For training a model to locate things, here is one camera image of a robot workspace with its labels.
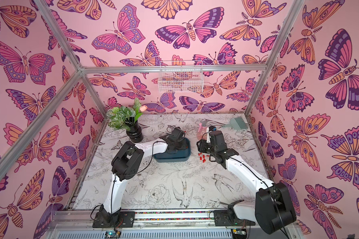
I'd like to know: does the teal plastic storage box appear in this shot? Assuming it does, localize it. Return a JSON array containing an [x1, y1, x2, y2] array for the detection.
[[153, 137, 191, 163]]

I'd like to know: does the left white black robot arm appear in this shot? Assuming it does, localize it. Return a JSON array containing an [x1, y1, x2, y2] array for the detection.
[[92, 137, 191, 228]]

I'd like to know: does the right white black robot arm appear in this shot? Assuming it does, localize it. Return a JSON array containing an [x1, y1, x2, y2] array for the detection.
[[196, 139, 297, 235]]

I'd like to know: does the pink spray bottle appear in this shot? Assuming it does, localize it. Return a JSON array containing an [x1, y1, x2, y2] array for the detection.
[[196, 120, 208, 140]]

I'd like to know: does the green dustpan brush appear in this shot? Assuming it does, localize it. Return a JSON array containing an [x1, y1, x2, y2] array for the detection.
[[222, 117, 248, 130]]

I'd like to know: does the green plant in black vase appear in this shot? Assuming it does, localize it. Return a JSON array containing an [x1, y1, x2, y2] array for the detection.
[[106, 99, 146, 143]]

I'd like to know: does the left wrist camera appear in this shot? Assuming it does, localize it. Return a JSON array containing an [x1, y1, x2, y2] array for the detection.
[[170, 127, 185, 141]]

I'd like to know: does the white wire basket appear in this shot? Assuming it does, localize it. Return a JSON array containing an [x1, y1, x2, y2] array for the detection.
[[157, 60, 204, 94]]

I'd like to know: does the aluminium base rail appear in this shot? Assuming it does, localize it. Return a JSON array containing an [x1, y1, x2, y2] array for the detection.
[[45, 209, 304, 239]]

